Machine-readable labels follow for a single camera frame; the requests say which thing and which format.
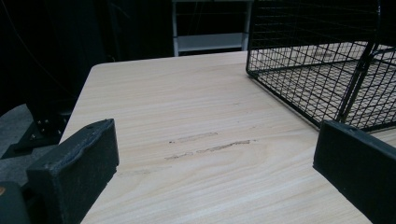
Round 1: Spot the black wire basket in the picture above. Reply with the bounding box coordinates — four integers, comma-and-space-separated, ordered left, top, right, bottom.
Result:
245, 0, 396, 133

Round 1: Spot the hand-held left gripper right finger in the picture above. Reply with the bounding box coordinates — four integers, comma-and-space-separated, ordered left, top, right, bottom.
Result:
312, 119, 396, 224

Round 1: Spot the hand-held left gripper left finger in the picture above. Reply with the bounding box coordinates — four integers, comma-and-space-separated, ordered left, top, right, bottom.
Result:
25, 118, 120, 224

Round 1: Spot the white metal shelf rack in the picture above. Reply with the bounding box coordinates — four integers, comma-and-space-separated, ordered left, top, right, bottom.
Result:
171, 0, 254, 58

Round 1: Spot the black metal stand base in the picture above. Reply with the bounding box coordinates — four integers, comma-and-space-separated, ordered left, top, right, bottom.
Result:
0, 102, 73, 161

